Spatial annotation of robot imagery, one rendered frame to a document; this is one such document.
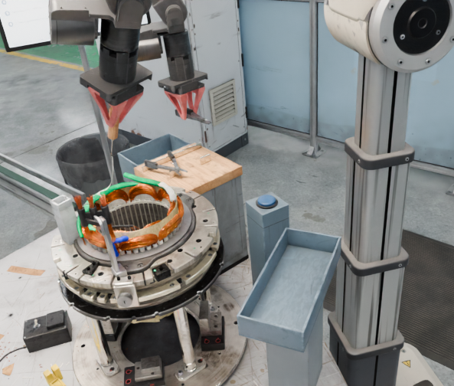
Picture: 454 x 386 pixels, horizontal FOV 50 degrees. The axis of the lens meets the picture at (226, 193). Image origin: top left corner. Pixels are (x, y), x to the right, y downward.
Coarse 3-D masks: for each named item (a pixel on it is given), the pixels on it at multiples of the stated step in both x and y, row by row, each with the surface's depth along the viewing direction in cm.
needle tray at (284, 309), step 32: (288, 256) 94; (320, 256) 93; (256, 288) 83; (288, 288) 86; (320, 288) 80; (256, 320) 75; (288, 320) 80; (320, 320) 91; (288, 352) 87; (320, 352) 96; (288, 384) 92
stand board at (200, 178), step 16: (192, 144) 131; (176, 160) 124; (192, 160) 123; (224, 160) 122; (144, 176) 119; (160, 176) 118; (176, 176) 117; (192, 176) 116; (208, 176) 115; (224, 176) 116
